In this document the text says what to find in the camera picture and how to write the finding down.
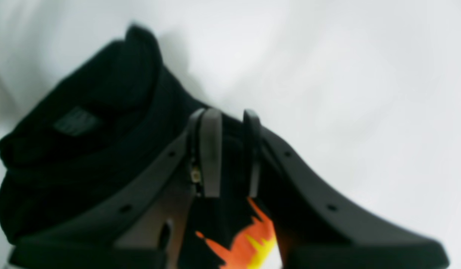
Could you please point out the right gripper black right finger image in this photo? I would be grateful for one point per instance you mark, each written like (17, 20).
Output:
(316, 226)

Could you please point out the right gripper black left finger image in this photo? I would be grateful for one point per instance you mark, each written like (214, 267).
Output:
(142, 226)

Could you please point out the black printed T-shirt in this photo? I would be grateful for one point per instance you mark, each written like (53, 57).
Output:
(99, 129)

